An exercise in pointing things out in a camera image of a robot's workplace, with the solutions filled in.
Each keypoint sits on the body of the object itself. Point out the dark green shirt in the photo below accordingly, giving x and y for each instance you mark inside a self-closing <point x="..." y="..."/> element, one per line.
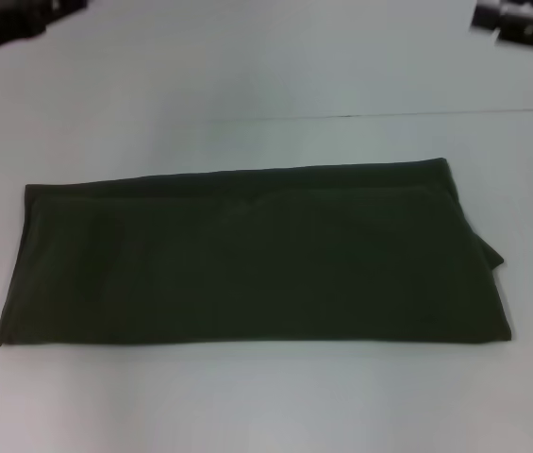
<point x="256" y="255"/>

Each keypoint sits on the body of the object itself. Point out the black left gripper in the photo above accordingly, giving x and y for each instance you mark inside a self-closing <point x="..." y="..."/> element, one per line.
<point x="2" y="23"/>

